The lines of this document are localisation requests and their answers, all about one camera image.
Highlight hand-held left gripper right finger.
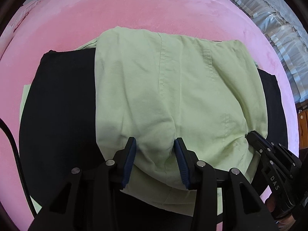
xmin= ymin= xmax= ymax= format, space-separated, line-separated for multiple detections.
xmin=174 ymin=138 xmax=277 ymax=231

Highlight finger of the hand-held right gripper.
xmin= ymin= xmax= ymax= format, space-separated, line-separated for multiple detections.
xmin=245 ymin=130 xmax=277 ymax=164

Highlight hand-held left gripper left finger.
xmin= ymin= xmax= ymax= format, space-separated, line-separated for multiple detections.
xmin=28 ymin=137 xmax=137 ymax=231

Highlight green and black hoodie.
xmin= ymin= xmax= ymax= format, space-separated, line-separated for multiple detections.
xmin=19 ymin=26 xmax=289 ymax=231

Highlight person's right hand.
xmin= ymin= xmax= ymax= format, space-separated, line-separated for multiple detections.
xmin=265 ymin=195 xmax=296 ymax=229

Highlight wooden drawer cabinet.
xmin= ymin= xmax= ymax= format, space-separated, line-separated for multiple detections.
xmin=296 ymin=109 xmax=308 ymax=150

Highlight pink bed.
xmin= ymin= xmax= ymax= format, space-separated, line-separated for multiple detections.
xmin=0 ymin=0 xmax=301 ymax=231

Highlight pink flower pillow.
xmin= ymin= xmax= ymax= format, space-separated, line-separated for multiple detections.
xmin=7 ymin=0 xmax=42 ymax=33

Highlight black cable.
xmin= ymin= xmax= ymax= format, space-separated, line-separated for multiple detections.
xmin=0 ymin=118 xmax=39 ymax=218

